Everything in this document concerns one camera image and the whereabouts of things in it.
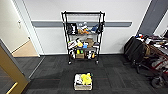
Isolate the long grey wall band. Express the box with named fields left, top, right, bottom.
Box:
left=31, top=20, right=133, bottom=29

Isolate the white light switch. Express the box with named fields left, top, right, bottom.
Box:
left=17, top=20, right=22, bottom=28

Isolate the plain black bag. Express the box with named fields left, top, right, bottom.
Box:
left=97, top=21, right=105, bottom=34

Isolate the dark bottle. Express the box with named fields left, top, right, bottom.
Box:
left=69, top=49, right=76, bottom=60

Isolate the large brown cardboard box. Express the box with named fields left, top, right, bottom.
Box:
left=84, top=37, right=95, bottom=48

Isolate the yellow plush toy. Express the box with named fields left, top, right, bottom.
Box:
left=80, top=72, right=93, bottom=86

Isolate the red wheeled cart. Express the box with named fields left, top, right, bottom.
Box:
left=139, top=33, right=168, bottom=90

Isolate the white box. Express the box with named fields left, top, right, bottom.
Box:
left=74, top=73, right=83, bottom=86

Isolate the white printed snack bag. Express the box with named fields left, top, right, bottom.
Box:
left=67, top=39, right=78, bottom=50

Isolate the wooden door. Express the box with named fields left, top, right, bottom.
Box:
left=0, top=38, right=31, bottom=94

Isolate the white grey toy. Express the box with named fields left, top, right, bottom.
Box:
left=79, top=21, right=89, bottom=30

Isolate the orange bottle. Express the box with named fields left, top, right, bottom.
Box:
left=91, top=52, right=96, bottom=60

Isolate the blue plush toy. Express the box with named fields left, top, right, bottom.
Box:
left=90, top=23, right=101, bottom=34

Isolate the black bag white print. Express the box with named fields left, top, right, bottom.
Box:
left=66, top=22, right=79, bottom=36

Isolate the dark grey door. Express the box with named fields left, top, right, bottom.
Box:
left=137, top=0, right=168, bottom=37

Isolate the black wire shelf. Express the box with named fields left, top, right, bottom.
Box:
left=61, top=10, right=106, bottom=65

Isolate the white door frame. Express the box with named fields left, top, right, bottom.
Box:
left=11, top=0, right=45, bottom=57

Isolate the dark printed box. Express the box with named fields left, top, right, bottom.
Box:
left=92, top=41, right=101, bottom=48

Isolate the small brown cardboard box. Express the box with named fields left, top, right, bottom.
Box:
left=75, top=53, right=86, bottom=60

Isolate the white bottle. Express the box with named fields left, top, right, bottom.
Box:
left=87, top=50, right=93, bottom=60

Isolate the orange plush toy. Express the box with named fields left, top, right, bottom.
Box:
left=77, top=27, right=90, bottom=36

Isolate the pale spotted basket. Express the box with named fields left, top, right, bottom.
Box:
left=73, top=72, right=94, bottom=92

